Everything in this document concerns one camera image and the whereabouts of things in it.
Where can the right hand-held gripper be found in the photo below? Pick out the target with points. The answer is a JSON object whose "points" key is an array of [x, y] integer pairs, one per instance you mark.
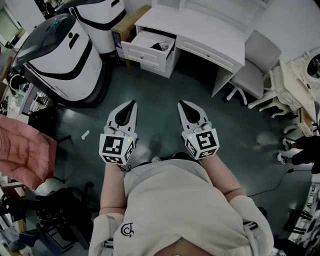
{"points": [[205, 141]]}

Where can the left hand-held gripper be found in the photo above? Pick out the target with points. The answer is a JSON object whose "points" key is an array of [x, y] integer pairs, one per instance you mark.
{"points": [[113, 146]]}

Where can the white drawer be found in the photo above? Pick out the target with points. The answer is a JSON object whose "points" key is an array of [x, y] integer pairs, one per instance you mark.
{"points": [[142, 53]]}

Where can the dark item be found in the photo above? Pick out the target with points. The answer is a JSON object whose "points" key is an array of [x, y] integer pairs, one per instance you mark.
{"points": [[157, 46]]}

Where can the person's right forearm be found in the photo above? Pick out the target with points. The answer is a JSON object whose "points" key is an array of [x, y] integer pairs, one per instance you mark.
{"points": [[222, 175]]}

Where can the person's left forearm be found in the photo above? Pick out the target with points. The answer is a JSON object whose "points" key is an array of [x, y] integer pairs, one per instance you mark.
{"points": [[112, 190]]}

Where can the white desk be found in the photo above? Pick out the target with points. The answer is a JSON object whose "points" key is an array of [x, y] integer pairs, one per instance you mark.
{"points": [[200, 27]]}

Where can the white scrap on floor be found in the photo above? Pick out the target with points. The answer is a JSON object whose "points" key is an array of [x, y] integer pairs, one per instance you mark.
{"points": [[85, 135]]}

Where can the person's black trousers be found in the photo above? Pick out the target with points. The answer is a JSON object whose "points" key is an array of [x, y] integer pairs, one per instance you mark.
{"points": [[186, 156]]}

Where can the person's white shoe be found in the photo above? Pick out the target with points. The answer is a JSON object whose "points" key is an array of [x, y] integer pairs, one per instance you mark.
{"points": [[156, 159]]}

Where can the grey upholstered chair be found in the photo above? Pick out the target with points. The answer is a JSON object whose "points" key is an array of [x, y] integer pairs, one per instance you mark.
{"points": [[250, 75]]}

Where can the black bag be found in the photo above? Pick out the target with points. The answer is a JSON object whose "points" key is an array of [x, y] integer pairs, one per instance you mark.
{"points": [[42, 122]]}

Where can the large white black robot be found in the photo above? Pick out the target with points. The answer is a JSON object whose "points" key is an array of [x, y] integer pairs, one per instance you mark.
{"points": [[62, 62], [100, 25]]}

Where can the brown cardboard box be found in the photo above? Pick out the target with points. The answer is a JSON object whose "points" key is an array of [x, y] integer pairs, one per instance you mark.
{"points": [[125, 25]]}

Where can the person's beige shirt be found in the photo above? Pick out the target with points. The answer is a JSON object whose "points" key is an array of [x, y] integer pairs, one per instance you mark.
{"points": [[180, 212]]}

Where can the cream ornate dressing table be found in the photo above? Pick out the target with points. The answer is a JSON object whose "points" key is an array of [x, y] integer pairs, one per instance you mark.
{"points": [[287, 85]]}

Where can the pink padded jacket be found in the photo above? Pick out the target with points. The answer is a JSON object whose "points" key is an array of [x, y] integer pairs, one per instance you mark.
{"points": [[22, 152]]}

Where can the black office chair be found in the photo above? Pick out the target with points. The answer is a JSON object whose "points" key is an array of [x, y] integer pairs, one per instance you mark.
{"points": [[60, 207]]}

